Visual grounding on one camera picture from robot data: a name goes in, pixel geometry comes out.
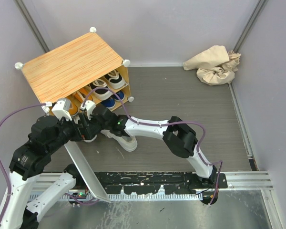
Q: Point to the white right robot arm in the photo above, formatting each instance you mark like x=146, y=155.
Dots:
x=176, y=134

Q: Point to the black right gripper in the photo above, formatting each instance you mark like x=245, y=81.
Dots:
x=92, y=118

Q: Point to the beige cloth bag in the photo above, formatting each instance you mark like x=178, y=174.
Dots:
x=215, y=66

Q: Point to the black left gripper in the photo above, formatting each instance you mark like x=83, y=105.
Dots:
x=86, y=129

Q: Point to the wooden shoe cabinet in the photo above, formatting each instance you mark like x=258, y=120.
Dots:
x=74, y=65

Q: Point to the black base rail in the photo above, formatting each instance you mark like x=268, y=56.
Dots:
x=148, y=186

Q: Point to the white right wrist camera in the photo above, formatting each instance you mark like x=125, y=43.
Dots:
x=88, y=107

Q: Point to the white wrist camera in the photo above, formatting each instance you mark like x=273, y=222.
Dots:
x=60, y=109
x=88, y=107

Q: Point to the blue sneaker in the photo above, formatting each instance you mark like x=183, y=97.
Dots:
x=109, y=103

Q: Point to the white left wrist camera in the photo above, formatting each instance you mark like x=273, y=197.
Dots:
x=60, y=109

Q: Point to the black white sneaker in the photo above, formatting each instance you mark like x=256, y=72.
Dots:
x=115, y=79
x=102, y=94

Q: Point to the blue sneaker one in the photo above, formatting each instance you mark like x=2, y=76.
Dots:
x=118, y=96

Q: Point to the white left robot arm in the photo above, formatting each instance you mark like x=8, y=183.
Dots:
x=47, y=135

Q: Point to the orange sneaker one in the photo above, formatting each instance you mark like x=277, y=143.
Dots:
x=79, y=96
x=73, y=109

